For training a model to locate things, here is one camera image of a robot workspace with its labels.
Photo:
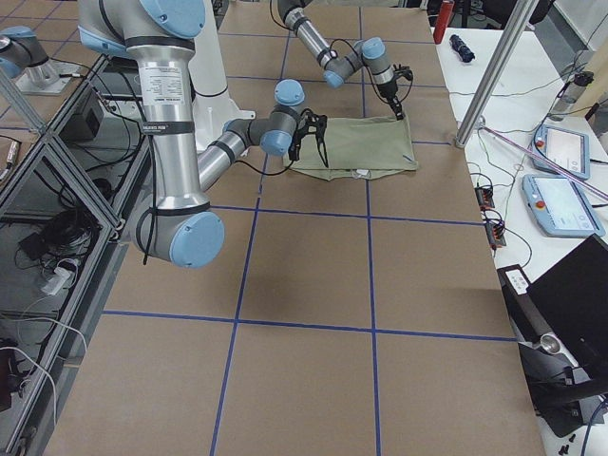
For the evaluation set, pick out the red cylinder tube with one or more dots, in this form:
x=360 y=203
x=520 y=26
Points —
x=442 y=21

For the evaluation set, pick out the grey aluminium frame post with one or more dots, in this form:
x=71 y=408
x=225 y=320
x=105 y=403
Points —
x=510 y=37

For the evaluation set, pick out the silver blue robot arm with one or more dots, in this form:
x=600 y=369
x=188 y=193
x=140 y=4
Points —
x=194 y=129
x=370 y=54

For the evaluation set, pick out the near blue teach pendant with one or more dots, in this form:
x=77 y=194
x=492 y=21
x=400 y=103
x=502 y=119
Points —
x=560 y=207

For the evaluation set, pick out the black box with label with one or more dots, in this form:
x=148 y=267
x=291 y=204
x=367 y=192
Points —
x=562 y=321

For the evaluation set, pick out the long reach grabber stick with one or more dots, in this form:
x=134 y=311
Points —
x=536 y=156

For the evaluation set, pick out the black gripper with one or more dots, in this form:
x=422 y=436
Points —
x=319 y=138
x=387 y=88

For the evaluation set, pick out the blue teach pendant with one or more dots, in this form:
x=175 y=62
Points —
x=566 y=148
x=560 y=207

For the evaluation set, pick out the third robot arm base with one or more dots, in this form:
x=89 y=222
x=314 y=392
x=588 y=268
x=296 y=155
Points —
x=24 y=59

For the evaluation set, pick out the olive green long-sleeve shirt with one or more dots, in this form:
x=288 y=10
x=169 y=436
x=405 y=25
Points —
x=380 y=144

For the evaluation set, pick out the folded dark blue umbrella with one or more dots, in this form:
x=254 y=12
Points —
x=458 y=45

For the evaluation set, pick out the far blue teach pendant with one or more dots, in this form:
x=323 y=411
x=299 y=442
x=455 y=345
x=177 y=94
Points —
x=566 y=148

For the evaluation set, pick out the white power strip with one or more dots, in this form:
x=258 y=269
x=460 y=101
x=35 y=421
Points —
x=63 y=276

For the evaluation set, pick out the black power box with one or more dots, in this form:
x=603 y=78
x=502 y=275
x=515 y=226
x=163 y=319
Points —
x=85 y=121

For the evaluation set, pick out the grey water bottle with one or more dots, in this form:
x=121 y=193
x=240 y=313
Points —
x=569 y=95

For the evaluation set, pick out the white metal base plate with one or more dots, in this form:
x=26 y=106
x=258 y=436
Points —
x=211 y=114

